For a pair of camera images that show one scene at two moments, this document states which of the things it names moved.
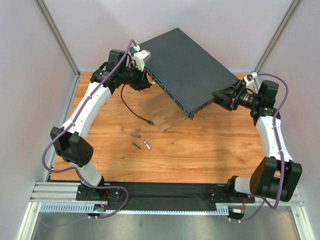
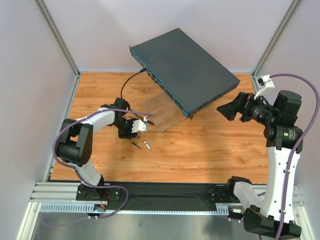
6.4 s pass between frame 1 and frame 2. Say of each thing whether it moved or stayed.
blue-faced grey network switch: stayed
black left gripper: moved
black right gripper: moved
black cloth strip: stayed
